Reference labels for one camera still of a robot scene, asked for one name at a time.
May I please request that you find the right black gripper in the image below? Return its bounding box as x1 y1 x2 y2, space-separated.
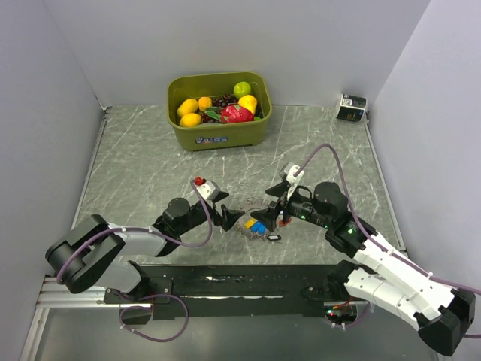
250 180 331 232

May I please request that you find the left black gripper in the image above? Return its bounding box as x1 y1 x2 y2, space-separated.
177 190 244 235

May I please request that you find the black key tag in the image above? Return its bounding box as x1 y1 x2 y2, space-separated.
266 234 282 242

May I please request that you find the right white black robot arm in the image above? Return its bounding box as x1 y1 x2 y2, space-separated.
251 182 476 356

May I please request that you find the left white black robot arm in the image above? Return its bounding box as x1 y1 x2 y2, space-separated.
45 182 244 302

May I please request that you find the yellow mango lower left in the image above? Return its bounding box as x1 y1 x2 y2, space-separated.
179 113 203 128

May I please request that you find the yellow mango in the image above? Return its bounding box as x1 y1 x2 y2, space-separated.
179 113 203 128
177 99 198 118

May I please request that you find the yellow mango upper left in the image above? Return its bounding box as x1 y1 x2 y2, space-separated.
177 99 198 118

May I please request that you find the small orange fruit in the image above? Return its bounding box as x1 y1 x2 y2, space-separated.
198 96 213 112

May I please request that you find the dark grape bunch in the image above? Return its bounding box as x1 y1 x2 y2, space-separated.
200 94 237 123

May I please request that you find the green apple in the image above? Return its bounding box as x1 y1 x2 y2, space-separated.
233 81 252 99

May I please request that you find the black white roll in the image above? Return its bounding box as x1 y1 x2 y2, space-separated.
334 93 368 123

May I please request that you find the olive green plastic bin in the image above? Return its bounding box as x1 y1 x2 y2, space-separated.
167 71 273 151

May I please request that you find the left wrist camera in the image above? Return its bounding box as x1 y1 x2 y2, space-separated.
194 177 220 202

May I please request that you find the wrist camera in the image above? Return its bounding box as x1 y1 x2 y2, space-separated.
279 162 304 200
194 177 220 202

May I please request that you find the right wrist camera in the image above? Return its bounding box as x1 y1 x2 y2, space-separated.
279 162 304 200

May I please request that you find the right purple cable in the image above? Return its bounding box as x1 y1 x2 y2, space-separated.
295 144 481 338

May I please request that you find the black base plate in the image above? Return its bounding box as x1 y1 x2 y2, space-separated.
103 265 414 321

